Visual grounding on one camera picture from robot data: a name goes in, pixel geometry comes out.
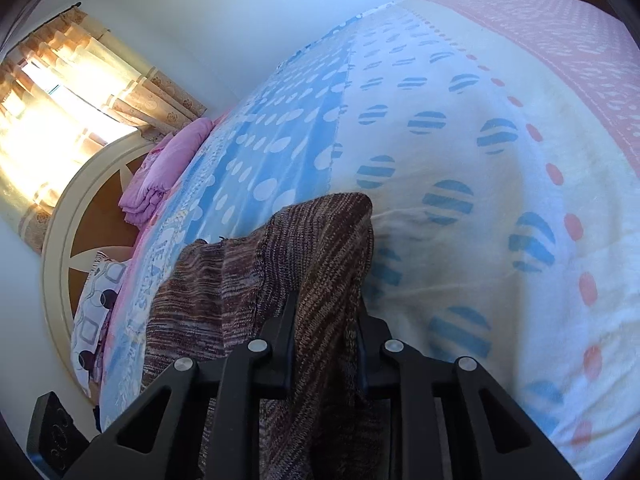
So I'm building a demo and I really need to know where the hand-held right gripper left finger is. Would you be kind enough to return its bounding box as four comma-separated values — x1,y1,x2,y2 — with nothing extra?
62,292,301,480

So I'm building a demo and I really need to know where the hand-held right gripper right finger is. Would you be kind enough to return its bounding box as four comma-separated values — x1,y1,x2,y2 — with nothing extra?
356,310,577,480

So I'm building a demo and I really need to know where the brown knit sweater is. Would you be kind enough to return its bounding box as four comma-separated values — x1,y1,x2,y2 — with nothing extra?
141,192,398,480

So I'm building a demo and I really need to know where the white patterned pillow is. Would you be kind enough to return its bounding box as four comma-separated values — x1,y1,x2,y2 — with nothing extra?
70,251,132,399

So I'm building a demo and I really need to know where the dotted blue white bed blanket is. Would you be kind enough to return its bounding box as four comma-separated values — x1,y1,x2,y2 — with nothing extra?
96,0,640,480

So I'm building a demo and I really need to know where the folded pink quilt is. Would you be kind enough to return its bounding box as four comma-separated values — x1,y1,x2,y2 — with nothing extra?
118,117,217,229

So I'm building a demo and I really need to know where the cream wooden headboard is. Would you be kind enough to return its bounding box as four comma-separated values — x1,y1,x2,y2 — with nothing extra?
42,132,175,403

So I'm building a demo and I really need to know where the beige patterned curtain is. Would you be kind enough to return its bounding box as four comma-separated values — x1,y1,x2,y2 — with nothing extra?
0,6,209,255

